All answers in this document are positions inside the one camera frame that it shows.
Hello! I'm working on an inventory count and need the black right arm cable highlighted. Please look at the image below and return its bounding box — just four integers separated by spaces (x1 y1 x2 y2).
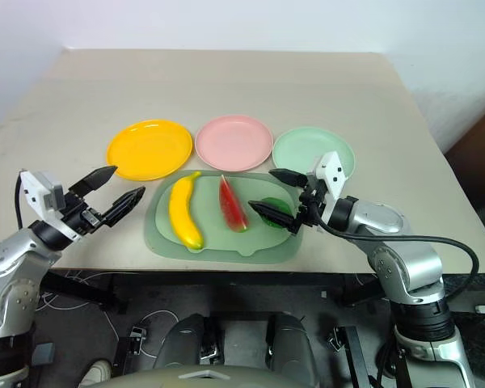
309 200 480 302

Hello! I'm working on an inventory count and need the red watermelon slice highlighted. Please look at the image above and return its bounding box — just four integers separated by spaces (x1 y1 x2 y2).
218 175 251 234

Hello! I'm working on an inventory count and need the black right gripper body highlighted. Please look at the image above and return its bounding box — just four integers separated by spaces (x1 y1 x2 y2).
289 172 329 236

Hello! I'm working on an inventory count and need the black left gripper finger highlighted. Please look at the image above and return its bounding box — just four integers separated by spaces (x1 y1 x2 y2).
68 164 119 200
99 185 146 228

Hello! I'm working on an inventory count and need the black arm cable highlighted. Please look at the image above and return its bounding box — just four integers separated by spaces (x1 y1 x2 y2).
15 169 27 231
309 200 480 302

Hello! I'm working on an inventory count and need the translucent green tray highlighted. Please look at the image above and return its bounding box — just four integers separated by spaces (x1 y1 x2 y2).
143 170 308 265

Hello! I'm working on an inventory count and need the pink plate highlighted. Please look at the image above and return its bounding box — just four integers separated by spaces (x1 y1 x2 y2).
194 115 275 171

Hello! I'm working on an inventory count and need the black table frame brace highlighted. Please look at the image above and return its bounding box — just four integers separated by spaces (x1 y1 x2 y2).
39 269 129 315

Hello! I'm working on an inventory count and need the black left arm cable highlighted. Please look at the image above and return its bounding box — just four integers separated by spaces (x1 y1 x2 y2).
15 169 27 231

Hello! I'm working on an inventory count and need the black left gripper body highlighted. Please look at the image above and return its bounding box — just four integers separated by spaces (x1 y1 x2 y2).
59 187 110 240

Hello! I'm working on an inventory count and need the dark green vegetable toy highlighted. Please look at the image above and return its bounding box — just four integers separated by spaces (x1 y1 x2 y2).
258 196 294 232

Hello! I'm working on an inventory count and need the yellow banana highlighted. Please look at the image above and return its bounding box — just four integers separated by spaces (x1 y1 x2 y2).
168 171 205 250

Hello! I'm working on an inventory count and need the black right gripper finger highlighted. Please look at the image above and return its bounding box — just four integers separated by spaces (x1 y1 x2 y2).
247 200 302 236
268 168 309 188

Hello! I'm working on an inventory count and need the brown wooden cabinet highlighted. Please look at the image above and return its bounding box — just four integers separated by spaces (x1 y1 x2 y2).
444 99 485 211

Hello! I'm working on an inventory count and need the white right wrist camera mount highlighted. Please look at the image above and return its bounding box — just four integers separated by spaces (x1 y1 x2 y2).
306 150 345 234

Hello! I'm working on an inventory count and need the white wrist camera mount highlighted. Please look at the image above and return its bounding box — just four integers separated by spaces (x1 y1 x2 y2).
306 150 345 234
18 169 82 243

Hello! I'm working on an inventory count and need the black stand bracket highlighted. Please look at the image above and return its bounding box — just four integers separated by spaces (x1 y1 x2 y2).
327 325 375 388
112 324 147 367

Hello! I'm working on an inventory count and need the white floor cable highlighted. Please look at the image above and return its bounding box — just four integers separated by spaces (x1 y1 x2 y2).
124 309 179 359
35 269 115 312

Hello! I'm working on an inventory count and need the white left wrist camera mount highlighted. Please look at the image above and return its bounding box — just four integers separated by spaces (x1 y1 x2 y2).
18 169 82 243

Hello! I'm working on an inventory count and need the white shoe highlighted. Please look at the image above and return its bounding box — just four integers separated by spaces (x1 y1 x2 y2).
78 358 114 388

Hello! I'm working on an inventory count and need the light green plate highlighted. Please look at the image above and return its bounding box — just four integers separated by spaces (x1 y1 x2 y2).
272 127 356 181

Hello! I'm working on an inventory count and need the yellow plate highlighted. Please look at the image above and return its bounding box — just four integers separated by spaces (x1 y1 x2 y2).
106 119 194 182

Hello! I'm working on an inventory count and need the small grey box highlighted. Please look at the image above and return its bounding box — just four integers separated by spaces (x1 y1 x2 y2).
33 342 55 364

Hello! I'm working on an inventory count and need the grey robot torso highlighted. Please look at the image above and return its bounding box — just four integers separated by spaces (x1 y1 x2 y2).
104 364 304 388

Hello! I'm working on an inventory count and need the dark rounded robot leg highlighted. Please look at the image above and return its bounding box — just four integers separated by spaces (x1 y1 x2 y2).
265 313 321 388
153 313 224 369

